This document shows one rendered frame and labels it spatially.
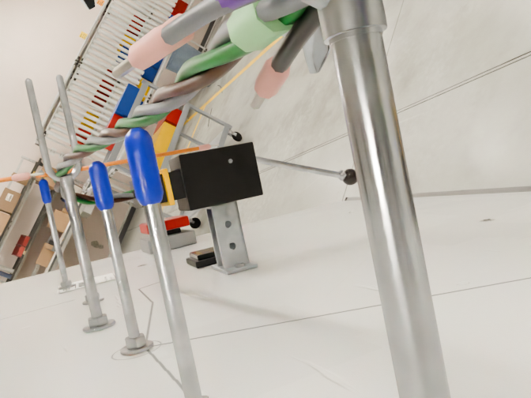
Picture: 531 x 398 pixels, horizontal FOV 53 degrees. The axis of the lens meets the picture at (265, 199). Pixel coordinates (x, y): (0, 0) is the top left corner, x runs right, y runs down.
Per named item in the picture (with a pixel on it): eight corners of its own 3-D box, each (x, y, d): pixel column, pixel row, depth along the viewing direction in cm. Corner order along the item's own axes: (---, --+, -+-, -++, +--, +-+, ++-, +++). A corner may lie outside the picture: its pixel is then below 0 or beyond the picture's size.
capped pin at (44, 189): (78, 285, 48) (51, 167, 47) (62, 290, 47) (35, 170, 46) (71, 285, 49) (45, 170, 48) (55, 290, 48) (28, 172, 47)
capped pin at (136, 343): (114, 354, 24) (71, 166, 23) (141, 342, 25) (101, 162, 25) (133, 357, 23) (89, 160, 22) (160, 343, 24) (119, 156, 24)
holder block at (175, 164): (264, 194, 39) (253, 140, 39) (190, 211, 37) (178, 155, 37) (246, 196, 43) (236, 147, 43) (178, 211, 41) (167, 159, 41)
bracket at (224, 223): (258, 266, 39) (244, 199, 38) (227, 275, 38) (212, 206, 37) (239, 260, 43) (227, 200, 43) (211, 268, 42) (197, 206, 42)
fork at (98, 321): (115, 318, 31) (62, 78, 30) (118, 324, 29) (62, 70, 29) (80, 328, 30) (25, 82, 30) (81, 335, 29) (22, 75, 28)
